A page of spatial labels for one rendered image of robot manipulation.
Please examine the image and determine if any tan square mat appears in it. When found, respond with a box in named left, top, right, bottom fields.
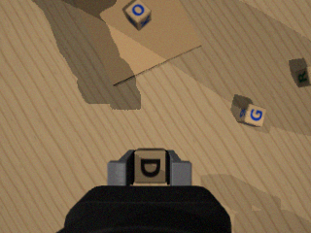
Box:
left=75, top=0, right=201, bottom=85

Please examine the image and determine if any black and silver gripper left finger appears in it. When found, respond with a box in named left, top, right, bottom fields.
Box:
left=107, top=150, right=136, bottom=185

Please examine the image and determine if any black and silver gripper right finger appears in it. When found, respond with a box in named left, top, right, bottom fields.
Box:
left=166, top=150, right=191, bottom=185

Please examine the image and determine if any wooden letter block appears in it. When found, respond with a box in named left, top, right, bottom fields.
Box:
left=134, top=148, right=167, bottom=183
left=295, top=66, right=311, bottom=87
left=237, top=104, right=266, bottom=127
left=125, top=0, right=152, bottom=31

